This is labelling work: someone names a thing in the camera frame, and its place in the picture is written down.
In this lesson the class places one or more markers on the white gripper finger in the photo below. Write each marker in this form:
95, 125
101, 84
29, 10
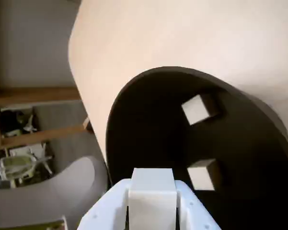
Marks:
105, 206
196, 208

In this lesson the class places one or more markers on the white cube block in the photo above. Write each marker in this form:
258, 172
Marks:
196, 110
201, 177
152, 198

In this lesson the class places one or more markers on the grey curved chair seat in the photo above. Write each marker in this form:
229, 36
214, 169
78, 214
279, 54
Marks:
69, 182

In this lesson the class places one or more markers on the green and white plastic item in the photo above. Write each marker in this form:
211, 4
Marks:
16, 165

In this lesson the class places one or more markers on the small wooden bracket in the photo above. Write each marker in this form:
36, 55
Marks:
86, 122

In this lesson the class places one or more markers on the brown wooden frame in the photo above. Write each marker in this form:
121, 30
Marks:
38, 93

